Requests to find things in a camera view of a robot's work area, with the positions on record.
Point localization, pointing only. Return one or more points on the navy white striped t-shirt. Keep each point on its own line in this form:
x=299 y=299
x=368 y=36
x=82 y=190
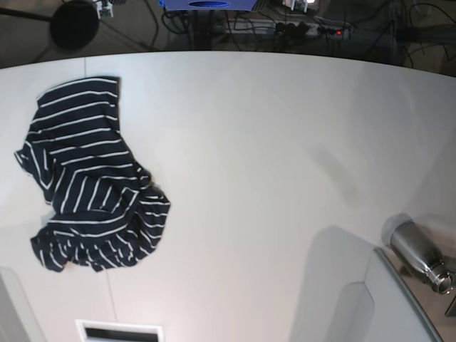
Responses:
x=108 y=213

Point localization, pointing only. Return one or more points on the white power strip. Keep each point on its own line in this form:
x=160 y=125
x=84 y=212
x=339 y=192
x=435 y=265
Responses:
x=294 y=28

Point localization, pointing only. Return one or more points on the blue box with oval hole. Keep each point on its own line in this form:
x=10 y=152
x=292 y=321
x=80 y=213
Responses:
x=236 y=5

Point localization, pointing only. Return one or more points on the stainless steel water bottle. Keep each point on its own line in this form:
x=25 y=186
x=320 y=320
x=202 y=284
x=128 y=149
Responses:
x=422 y=258

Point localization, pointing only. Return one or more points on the black round stand base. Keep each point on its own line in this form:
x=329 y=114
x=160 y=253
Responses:
x=74 y=25

